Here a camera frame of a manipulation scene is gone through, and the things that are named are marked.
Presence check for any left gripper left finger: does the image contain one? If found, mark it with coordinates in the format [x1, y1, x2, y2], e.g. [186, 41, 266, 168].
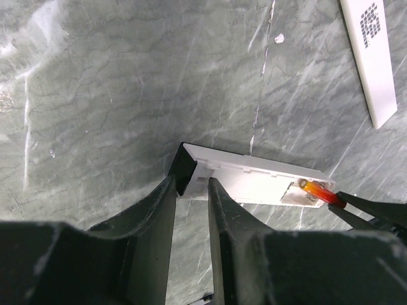
[1, 176, 177, 304]

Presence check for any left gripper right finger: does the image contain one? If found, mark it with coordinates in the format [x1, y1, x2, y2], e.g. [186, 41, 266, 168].
[208, 178, 406, 304]

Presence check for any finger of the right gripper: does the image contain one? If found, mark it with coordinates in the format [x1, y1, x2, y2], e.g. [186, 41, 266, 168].
[336, 191, 406, 229]
[328, 205, 375, 231]

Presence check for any red orange battery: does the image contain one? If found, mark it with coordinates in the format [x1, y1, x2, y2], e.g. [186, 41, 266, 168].
[300, 179, 347, 208]

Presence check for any white remote control body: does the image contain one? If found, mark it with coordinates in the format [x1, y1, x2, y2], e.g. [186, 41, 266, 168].
[169, 142, 335, 208]

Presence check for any white remote battery cover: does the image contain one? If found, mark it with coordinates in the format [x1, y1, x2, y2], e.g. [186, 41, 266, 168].
[340, 0, 397, 129]

